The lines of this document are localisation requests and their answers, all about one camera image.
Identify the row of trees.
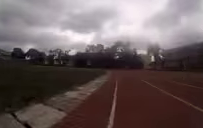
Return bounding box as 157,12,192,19
0,41,165,70

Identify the grey concrete kerb strip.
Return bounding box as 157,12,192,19
0,70,113,128

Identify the grandstand building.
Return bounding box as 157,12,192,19
160,39,203,72

